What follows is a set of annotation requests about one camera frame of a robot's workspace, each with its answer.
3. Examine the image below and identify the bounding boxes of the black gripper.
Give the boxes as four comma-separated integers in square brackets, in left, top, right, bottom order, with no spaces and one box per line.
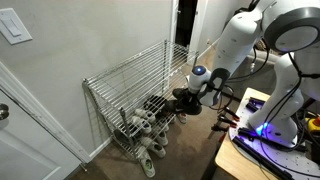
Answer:
[187,90,202,104]

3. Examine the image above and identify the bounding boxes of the black sneaker with white swoosh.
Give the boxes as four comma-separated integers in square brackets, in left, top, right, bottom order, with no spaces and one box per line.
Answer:
[163,98,203,116]

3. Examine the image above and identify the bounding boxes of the grey sneaker orange insole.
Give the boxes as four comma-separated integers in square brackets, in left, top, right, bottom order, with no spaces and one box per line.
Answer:
[176,111,189,125]

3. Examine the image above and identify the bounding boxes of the black shoe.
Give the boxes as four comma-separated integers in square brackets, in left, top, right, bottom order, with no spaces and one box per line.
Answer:
[143,95,168,114]

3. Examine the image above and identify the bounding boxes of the black aluminium extrusion bar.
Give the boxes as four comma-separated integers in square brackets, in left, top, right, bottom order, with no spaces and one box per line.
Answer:
[231,134,295,180]
[237,126,307,153]

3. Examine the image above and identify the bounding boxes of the white sneaker green insole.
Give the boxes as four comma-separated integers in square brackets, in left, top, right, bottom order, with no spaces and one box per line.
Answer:
[141,136,167,159]
[137,147,157,179]

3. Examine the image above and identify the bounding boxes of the grey sofa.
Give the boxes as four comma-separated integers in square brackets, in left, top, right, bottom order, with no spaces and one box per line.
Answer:
[226,49,284,101]

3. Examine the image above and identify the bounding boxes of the black slipper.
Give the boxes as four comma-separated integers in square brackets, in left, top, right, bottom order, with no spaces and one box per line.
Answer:
[112,131,129,145]
[119,126,136,141]

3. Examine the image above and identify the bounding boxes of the light wooden table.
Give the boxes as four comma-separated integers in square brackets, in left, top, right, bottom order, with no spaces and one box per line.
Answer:
[214,87,320,180]

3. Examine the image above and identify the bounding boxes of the white baseboard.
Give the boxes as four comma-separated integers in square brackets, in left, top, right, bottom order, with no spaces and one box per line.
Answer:
[88,136,113,159]

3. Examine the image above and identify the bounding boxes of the yellow red emergency stop button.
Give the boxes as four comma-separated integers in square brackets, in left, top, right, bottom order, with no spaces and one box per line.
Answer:
[304,114,320,135]

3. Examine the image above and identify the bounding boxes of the black control box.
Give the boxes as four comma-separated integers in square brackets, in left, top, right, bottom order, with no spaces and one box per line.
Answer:
[309,139,320,165]

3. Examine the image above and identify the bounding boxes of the white door with deadbolt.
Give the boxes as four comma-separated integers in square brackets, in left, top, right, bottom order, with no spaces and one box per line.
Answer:
[0,89,83,180]

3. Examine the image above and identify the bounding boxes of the dark metal door knob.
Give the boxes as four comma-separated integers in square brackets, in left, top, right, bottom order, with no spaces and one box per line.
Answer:
[0,103,10,121]

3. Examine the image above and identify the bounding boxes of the black clamp orange handles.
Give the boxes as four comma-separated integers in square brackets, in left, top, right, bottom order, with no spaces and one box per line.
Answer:
[211,113,238,133]
[222,105,241,122]

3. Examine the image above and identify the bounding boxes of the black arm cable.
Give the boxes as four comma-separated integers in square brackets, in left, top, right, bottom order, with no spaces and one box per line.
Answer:
[216,46,271,111]

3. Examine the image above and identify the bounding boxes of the small black mounting bracket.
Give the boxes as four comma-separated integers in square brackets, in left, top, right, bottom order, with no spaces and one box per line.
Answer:
[245,96,268,113]

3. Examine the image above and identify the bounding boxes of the chrome wire shelf rack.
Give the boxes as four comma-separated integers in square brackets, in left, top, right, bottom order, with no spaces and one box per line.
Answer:
[82,39,200,162]

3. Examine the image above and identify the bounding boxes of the white door frame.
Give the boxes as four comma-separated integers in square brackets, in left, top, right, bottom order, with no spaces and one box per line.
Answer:
[169,0,201,48]

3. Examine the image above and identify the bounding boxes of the white door frame trim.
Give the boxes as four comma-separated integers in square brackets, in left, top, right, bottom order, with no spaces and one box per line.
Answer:
[0,61,92,164]

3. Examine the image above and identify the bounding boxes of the white light switch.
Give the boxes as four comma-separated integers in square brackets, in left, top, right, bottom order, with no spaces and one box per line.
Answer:
[0,7,34,46]

